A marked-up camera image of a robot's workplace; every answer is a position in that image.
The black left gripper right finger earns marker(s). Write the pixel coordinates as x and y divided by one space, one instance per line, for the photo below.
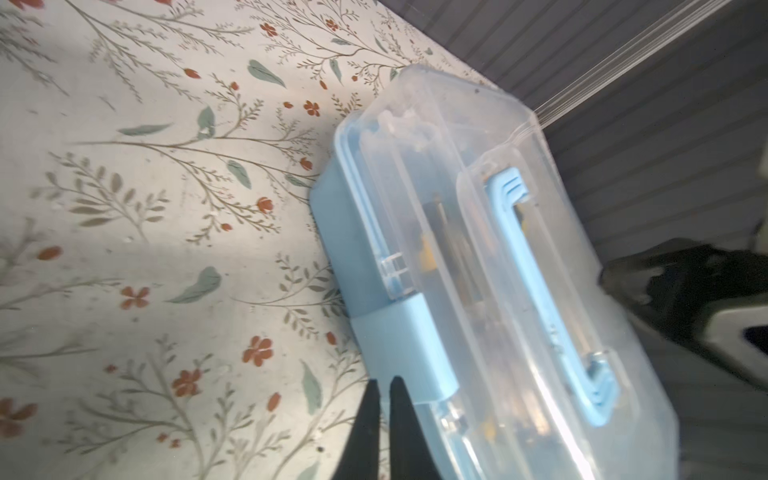
410 457

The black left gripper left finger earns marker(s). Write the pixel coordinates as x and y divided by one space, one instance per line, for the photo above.
360 458

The light blue toolbox base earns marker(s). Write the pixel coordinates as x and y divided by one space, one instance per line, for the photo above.
393 327

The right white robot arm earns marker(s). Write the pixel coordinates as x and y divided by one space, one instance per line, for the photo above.
690 300

